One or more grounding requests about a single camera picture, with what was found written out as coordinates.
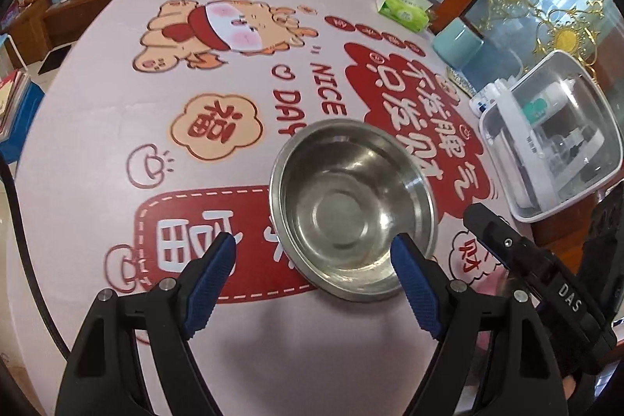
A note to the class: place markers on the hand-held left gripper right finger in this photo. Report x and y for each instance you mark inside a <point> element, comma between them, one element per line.
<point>419,289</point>

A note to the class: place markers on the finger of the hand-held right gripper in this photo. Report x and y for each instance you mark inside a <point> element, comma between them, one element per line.
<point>502,243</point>

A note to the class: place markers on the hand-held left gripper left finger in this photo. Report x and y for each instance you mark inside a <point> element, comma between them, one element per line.
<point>209,284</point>

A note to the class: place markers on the flat-bottomed steel bowl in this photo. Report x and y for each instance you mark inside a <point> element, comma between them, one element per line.
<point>351,201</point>

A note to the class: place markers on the white storage box clear lid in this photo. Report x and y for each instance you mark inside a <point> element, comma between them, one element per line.
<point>531,196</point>

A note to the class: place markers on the white blue bottle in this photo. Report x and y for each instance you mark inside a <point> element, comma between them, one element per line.
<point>485,101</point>

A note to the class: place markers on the white bottle green label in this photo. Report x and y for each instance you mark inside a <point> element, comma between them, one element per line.
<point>541,104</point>

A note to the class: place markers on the teal cup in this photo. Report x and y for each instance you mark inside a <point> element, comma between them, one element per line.
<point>458,43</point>

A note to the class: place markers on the green tissue pack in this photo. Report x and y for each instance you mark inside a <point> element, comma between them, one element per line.
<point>404,9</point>

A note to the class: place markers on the stack of books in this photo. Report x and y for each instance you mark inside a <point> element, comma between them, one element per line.
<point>12,99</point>

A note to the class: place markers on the black floor mat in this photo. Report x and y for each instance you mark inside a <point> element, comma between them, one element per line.
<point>53,60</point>

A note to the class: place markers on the low wooden cabinet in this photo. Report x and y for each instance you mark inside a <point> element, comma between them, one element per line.
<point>83,11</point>

